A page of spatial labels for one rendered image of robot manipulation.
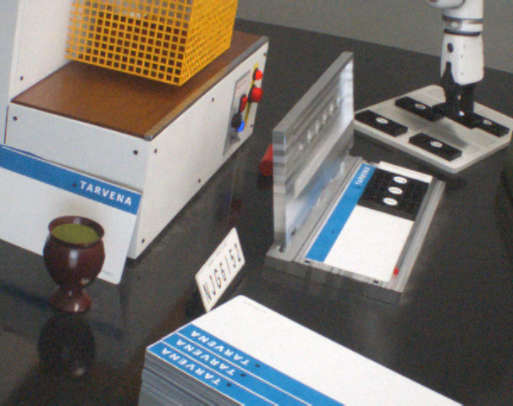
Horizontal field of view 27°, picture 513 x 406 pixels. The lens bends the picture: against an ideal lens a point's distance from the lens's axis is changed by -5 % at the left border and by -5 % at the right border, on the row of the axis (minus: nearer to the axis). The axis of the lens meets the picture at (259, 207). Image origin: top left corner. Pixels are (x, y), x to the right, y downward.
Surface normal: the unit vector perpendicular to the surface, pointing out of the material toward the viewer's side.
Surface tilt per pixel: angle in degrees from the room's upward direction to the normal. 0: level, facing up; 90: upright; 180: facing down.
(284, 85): 0
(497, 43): 90
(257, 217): 0
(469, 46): 75
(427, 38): 90
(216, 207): 0
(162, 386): 90
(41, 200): 69
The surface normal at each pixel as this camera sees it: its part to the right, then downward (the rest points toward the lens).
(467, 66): 0.75, 0.19
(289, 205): 0.96, 0.10
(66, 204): -0.28, 0.02
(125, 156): -0.29, 0.38
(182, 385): -0.58, 0.27
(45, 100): 0.17, -0.88
